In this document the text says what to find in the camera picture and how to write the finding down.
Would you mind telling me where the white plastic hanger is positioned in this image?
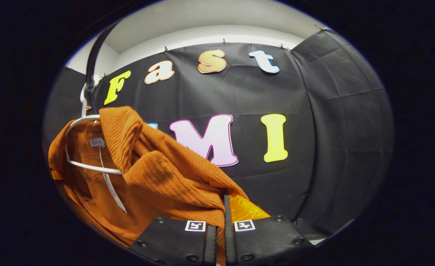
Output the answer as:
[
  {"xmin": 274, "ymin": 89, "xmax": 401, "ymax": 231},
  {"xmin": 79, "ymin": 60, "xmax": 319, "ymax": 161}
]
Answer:
[{"xmin": 64, "ymin": 74, "xmax": 124, "ymax": 176}]

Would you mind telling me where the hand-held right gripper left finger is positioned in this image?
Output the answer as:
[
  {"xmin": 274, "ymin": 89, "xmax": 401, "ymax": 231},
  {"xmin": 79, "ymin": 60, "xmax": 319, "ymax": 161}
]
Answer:
[{"xmin": 129, "ymin": 216, "xmax": 218, "ymax": 266}]

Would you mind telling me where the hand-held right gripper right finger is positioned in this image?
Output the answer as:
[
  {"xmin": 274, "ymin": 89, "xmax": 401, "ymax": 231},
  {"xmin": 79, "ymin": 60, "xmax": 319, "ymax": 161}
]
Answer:
[{"xmin": 223, "ymin": 189, "xmax": 316, "ymax": 266}]

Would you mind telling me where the black backdrop cloth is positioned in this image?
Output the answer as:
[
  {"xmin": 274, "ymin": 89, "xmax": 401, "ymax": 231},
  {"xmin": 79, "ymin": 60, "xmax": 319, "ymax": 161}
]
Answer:
[{"xmin": 42, "ymin": 28, "xmax": 394, "ymax": 241}]

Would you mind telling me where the black clothes rack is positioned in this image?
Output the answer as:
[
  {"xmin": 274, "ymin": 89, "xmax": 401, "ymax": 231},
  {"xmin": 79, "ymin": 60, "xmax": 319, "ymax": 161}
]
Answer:
[{"xmin": 86, "ymin": 20, "xmax": 120, "ymax": 115}]

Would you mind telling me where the orange corduroy jacket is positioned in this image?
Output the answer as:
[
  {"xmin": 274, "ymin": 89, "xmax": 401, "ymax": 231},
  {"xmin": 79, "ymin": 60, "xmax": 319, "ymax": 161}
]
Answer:
[{"xmin": 48, "ymin": 106, "xmax": 249, "ymax": 266}]

